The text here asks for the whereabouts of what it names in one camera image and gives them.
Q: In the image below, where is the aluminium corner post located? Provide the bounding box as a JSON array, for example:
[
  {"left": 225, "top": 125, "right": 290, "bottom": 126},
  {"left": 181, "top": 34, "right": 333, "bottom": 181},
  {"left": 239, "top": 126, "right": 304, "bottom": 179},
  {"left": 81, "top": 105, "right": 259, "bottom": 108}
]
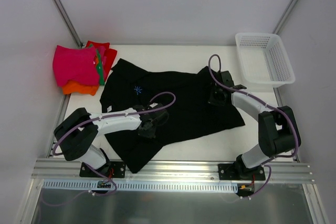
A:
[
  {"left": 52, "top": 0, "right": 83, "bottom": 48},
  {"left": 272, "top": 0, "right": 300, "bottom": 35}
]

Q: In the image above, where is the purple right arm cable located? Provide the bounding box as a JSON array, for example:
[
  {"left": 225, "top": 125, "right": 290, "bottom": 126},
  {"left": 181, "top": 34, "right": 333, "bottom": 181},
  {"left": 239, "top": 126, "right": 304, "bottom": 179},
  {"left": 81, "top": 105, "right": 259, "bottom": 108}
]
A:
[{"left": 208, "top": 54, "right": 300, "bottom": 204}]

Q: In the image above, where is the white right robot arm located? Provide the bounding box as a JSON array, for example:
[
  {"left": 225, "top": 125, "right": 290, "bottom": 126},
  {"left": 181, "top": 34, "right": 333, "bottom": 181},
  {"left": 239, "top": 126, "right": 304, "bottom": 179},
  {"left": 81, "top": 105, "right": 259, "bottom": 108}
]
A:
[{"left": 209, "top": 70, "right": 301, "bottom": 180}]

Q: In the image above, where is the left aluminium corner post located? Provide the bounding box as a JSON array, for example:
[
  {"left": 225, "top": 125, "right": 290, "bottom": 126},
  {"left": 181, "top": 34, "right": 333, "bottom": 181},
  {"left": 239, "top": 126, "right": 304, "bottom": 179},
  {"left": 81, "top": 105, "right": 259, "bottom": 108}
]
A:
[{"left": 52, "top": 0, "right": 83, "bottom": 48}]

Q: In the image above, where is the right aluminium corner post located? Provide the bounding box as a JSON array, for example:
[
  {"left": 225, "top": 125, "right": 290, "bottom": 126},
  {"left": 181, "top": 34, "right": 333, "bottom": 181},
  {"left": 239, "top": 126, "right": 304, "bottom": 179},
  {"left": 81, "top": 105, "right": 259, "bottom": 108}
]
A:
[{"left": 272, "top": 0, "right": 300, "bottom": 35}]

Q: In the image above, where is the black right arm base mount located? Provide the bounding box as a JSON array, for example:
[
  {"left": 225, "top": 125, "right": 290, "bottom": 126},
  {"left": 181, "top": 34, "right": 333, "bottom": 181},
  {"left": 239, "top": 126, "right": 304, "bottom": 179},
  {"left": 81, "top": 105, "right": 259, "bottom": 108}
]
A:
[{"left": 217, "top": 155, "right": 266, "bottom": 181}]

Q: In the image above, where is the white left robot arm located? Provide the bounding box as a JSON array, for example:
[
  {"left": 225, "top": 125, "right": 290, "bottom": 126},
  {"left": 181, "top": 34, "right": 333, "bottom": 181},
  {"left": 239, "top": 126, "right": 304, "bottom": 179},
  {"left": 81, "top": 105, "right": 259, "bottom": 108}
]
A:
[{"left": 54, "top": 103, "right": 169, "bottom": 177}]

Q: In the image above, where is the black t shirt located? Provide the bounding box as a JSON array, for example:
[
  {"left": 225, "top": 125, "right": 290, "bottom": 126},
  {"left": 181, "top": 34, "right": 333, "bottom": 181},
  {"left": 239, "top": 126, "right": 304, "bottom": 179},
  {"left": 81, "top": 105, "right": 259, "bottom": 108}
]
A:
[{"left": 100, "top": 59, "right": 245, "bottom": 173}]

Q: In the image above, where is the aluminium front rail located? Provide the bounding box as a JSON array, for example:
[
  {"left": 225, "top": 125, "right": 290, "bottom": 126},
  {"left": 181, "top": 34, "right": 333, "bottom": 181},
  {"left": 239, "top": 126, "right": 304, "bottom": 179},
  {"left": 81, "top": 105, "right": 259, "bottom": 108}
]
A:
[{"left": 31, "top": 158, "right": 316, "bottom": 184}]

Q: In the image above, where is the magenta folded t shirt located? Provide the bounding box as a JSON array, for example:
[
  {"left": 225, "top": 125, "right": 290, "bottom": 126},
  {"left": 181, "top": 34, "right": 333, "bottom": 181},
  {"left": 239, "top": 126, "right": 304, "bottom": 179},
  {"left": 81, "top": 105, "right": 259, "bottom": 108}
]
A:
[{"left": 52, "top": 45, "right": 100, "bottom": 87}]

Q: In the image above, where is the red folded t shirt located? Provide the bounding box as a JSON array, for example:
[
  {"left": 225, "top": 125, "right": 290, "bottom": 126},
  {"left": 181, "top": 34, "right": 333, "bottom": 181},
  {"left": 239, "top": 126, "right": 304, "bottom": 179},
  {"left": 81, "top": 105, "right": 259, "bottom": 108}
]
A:
[{"left": 86, "top": 40, "right": 117, "bottom": 81}]

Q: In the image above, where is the white slotted cable duct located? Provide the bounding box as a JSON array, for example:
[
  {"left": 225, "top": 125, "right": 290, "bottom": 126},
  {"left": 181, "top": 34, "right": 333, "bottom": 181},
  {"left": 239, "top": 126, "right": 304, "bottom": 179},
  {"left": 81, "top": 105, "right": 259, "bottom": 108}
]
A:
[{"left": 43, "top": 179, "right": 238, "bottom": 193}]

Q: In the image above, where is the orange folded t shirt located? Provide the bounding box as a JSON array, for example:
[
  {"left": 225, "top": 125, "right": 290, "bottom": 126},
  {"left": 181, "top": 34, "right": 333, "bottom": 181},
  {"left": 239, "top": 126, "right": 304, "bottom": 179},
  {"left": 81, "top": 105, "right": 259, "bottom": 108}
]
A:
[{"left": 61, "top": 56, "right": 99, "bottom": 95}]

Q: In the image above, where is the white plastic basket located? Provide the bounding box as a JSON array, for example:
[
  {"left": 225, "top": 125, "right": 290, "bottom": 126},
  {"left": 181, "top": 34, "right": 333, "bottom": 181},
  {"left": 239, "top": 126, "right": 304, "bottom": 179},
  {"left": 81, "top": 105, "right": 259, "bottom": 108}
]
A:
[{"left": 235, "top": 33, "right": 296, "bottom": 92}]

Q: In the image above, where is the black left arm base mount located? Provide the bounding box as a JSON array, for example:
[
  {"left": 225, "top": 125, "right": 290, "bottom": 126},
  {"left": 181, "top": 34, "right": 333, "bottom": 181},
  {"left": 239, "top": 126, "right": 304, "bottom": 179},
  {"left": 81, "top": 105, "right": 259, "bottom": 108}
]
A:
[{"left": 79, "top": 149, "right": 126, "bottom": 178}]

